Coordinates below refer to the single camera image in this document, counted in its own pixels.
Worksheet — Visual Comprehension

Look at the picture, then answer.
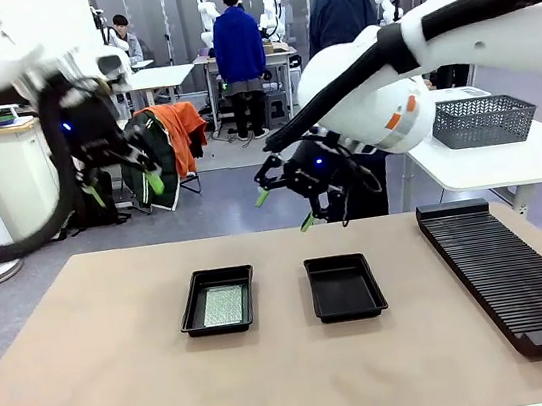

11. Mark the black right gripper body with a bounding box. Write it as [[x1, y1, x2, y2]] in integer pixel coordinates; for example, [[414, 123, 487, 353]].
[[280, 135, 352, 203]]

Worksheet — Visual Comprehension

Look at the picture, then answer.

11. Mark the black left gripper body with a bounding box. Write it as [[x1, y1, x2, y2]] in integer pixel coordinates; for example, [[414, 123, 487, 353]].
[[45, 69, 147, 182]]

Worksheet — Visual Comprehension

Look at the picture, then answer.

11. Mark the green perforated circuit board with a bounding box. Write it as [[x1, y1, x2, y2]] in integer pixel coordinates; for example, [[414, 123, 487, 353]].
[[197, 283, 248, 329]]

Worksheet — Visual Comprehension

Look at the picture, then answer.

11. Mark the black ESD tray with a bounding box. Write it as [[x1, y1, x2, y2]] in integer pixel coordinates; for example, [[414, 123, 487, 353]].
[[302, 248, 391, 326], [173, 262, 263, 342]]

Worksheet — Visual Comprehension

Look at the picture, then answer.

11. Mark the dark green jacket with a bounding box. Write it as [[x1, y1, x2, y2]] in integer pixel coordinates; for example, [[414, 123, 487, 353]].
[[112, 106, 186, 218]]

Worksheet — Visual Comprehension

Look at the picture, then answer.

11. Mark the black backpack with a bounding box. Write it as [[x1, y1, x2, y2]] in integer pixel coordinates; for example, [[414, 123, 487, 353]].
[[67, 165, 133, 232]]

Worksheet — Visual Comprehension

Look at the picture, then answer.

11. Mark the orange jacket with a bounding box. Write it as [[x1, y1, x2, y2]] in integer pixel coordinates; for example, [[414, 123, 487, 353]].
[[134, 98, 215, 184]]

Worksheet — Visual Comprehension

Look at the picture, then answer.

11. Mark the black folding chair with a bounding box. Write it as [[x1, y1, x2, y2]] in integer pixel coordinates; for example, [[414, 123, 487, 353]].
[[114, 162, 206, 218]]

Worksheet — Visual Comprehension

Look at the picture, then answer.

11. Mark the grey step stool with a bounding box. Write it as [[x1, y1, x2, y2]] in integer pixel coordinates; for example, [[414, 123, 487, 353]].
[[263, 90, 293, 131]]

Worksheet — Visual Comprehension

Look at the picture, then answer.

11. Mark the white cabinet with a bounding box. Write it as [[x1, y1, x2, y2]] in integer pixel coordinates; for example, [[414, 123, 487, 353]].
[[0, 111, 69, 248]]

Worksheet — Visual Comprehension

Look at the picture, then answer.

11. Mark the white office table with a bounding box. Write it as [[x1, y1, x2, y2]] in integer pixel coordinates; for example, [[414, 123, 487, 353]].
[[123, 60, 201, 114]]

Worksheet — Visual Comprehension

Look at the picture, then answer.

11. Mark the seated person in grey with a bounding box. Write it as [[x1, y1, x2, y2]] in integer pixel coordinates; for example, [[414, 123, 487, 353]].
[[103, 11, 145, 68]]

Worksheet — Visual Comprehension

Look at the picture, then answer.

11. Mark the brown topped workbench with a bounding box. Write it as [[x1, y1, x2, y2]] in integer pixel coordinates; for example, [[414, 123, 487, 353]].
[[192, 40, 309, 138]]

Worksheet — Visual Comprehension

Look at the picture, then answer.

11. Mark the person in blue hoodie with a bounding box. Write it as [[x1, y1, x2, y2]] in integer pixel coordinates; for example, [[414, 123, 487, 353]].
[[206, 0, 278, 143]]

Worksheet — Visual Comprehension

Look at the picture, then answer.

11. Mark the person in navy jacket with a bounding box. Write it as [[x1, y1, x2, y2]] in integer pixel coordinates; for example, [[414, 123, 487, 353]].
[[301, 0, 408, 224]]

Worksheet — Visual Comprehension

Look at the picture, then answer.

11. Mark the grey mesh basket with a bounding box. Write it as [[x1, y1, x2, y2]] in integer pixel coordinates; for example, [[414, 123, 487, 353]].
[[428, 88, 542, 155]]

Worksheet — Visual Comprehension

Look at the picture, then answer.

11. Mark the white side table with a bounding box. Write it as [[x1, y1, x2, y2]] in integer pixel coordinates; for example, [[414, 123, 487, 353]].
[[399, 73, 542, 230]]

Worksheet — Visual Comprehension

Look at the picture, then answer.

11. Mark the black slotted board rack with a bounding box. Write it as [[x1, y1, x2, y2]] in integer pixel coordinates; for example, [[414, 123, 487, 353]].
[[414, 188, 542, 371]]

